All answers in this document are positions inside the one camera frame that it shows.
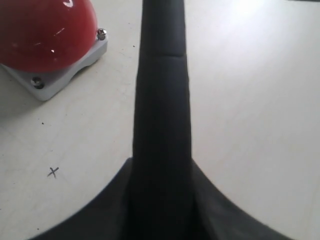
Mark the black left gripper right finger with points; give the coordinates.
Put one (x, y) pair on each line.
(221, 218)

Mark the red dome push button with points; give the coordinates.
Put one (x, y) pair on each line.
(45, 43)

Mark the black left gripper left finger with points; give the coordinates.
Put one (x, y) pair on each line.
(101, 219)

